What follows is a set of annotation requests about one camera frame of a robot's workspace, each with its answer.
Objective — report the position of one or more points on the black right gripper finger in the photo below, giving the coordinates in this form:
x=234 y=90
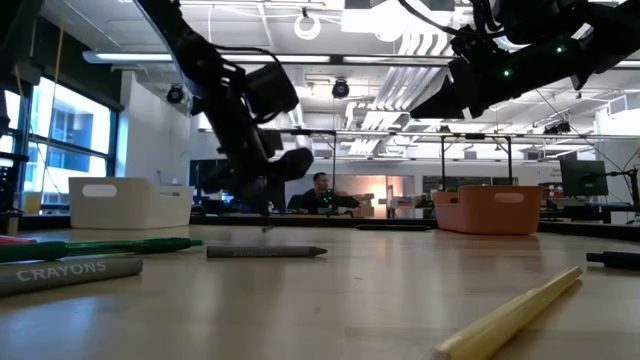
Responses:
x=447 y=107

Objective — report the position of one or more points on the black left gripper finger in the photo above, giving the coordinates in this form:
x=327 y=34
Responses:
x=277 y=197
x=252 y=197

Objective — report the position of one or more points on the green pencil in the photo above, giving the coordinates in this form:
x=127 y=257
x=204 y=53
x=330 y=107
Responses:
x=268 y=228

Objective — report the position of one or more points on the blue-grey crayon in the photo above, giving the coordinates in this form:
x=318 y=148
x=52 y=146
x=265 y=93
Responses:
x=70 y=275
x=265 y=251

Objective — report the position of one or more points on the white plastic bin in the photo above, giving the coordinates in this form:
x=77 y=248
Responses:
x=132 y=210

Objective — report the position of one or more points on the green pen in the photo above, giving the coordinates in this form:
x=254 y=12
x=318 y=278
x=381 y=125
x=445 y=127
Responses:
x=125 y=246

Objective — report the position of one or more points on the yellow pencil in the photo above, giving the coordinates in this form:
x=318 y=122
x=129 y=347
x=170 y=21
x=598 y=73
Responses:
x=505 y=320

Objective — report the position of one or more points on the black pen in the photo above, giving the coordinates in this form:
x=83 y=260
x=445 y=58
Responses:
x=615 y=260

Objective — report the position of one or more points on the pink pencil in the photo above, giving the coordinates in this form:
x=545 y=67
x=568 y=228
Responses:
x=15 y=240

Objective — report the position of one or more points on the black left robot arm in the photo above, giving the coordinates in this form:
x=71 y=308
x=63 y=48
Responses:
x=200 y=65

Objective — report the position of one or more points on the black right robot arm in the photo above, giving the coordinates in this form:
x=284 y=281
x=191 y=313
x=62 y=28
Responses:
x=575 y=55

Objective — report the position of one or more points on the person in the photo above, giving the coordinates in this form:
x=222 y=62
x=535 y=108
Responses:
x=320 y=197

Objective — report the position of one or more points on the black monitor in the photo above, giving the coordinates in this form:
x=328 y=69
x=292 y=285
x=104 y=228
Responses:
x=582 y=177
x=195 y=170

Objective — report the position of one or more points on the cardboard boxes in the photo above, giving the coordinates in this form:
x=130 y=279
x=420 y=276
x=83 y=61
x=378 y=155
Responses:
x=365 y=210

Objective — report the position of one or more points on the orange plastic bin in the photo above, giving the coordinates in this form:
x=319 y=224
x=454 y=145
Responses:
x=487 y=215

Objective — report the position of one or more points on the ceiling light strip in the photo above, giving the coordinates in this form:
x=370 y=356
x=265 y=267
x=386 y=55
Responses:
x=300 y=58

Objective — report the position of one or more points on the black desk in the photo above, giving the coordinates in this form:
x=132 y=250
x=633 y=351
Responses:
x=590 y=212

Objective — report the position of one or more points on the yellow container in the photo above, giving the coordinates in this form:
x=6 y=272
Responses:
x=32 y=204

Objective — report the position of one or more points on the small cup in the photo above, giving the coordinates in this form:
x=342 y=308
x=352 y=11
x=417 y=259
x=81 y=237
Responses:
x=12 y=225

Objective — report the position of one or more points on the black aluminium frame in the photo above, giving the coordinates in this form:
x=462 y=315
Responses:
x=325 y=220

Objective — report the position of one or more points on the black gantry frame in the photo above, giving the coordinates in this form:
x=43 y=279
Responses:
x=443 y=165
x=320 y=132

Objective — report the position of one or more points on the black rail-mounted device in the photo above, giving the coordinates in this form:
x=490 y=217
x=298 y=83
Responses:
x=557 y=129

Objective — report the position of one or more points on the window with black frame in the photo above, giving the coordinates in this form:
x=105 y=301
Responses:
x=75 y=130

